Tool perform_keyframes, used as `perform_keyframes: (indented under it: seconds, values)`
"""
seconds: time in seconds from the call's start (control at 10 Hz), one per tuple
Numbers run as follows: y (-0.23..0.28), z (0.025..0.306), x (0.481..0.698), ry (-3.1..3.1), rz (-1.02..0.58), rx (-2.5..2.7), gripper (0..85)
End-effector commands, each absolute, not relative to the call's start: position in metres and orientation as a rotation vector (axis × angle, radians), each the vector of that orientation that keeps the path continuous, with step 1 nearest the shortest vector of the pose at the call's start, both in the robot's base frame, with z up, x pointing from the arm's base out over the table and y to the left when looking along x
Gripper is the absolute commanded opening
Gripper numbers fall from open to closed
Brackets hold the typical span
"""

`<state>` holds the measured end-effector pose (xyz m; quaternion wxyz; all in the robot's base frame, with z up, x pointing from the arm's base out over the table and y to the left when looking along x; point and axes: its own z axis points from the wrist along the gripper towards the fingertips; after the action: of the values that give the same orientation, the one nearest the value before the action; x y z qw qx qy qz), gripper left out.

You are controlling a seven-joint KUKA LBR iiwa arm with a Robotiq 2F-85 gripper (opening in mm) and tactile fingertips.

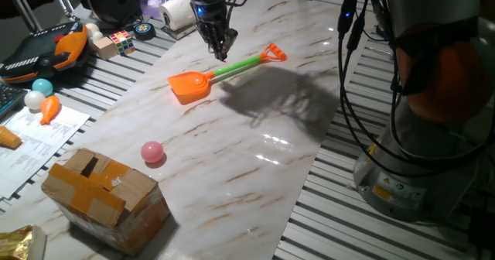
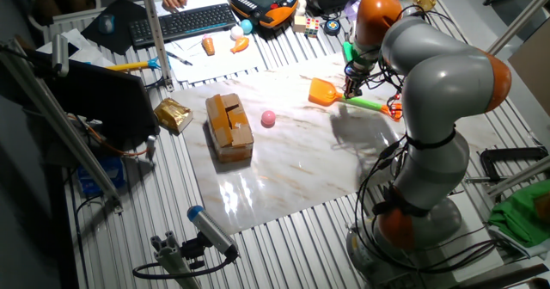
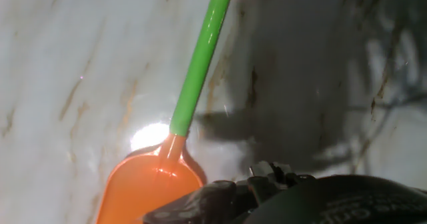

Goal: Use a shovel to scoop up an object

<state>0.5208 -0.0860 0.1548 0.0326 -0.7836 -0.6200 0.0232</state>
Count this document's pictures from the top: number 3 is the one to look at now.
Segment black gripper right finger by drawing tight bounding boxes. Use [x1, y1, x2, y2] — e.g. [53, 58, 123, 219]
[270, 162, 316, 189]

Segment marble pattern table sheet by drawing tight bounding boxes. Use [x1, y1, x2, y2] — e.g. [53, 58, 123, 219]
[0, 0, 427, 224]

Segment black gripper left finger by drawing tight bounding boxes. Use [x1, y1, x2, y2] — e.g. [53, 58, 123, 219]
[142, 160, 278, 224]

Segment orange toy shovel green handle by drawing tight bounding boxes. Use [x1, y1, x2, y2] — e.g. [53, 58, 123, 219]
[95, 0, 240, 224]

